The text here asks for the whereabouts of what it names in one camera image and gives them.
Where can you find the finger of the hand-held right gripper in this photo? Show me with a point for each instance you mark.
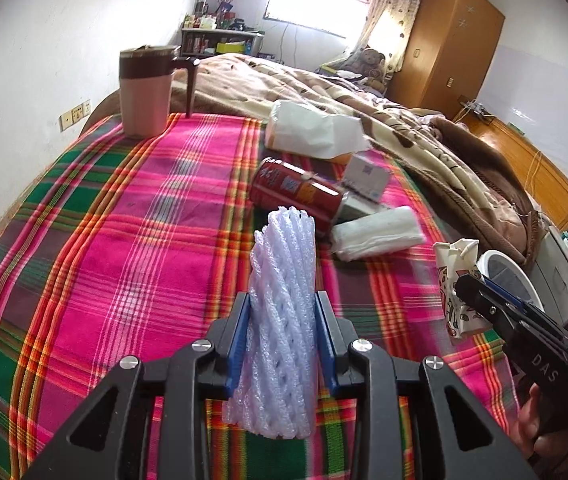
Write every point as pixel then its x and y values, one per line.
pixel 511 296
pixel 484 302

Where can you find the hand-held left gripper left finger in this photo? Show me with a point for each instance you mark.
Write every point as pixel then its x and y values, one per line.
pixel 236 355

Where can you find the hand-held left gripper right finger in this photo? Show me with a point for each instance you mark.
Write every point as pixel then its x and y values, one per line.
pixel 326 350

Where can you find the white round bin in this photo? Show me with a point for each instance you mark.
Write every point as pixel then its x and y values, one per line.
pixel 506 271

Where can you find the printed paper bag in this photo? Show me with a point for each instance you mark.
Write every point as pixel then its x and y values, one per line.
pixel 456 270

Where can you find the white foam fruit net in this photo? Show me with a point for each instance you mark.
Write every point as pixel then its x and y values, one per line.
pixel 284 310

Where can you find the white tissue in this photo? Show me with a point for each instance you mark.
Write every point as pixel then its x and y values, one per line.
pixel 379 232

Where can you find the red drink can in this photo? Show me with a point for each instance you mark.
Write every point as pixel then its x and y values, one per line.
pixel 289 187

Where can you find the purple and white box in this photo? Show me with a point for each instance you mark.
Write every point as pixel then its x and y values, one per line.
pixel 366 172

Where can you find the person's right hand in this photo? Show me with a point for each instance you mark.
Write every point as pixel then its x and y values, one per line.
pixel 528 417

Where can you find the grey nightstand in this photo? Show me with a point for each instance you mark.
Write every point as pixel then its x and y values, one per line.
pixel 559 270

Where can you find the wooden headboard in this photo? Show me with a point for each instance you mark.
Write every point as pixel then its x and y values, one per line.
pixel 539 170

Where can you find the plaid bed cover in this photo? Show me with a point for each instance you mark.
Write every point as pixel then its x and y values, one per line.
pixel 114 260

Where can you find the brown patterned blanket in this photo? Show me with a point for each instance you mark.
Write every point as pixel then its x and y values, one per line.
pixel 414 145

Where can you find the white tissue pack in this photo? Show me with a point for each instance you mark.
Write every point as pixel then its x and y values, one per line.
pixel 304 130

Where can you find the wooden wardrobe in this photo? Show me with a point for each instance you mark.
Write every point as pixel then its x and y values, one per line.
pixel 444 45

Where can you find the brown teddy bear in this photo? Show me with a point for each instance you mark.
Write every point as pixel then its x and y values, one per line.
pixel 369 65

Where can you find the pink mug with brown lid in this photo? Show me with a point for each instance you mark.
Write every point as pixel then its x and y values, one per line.
pixel 144 100

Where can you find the patterned curtain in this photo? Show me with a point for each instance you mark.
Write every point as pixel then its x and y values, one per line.
pixel 389 10

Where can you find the cluttered shelf unit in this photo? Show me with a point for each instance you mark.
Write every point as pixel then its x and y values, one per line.
pixel 214 42

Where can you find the window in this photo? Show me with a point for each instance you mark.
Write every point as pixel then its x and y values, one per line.
pixel 314 5

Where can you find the small wall shelf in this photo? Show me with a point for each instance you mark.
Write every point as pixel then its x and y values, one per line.
pixel 474 108

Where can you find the wall socket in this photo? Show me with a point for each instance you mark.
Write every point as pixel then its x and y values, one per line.
pixel 75 116

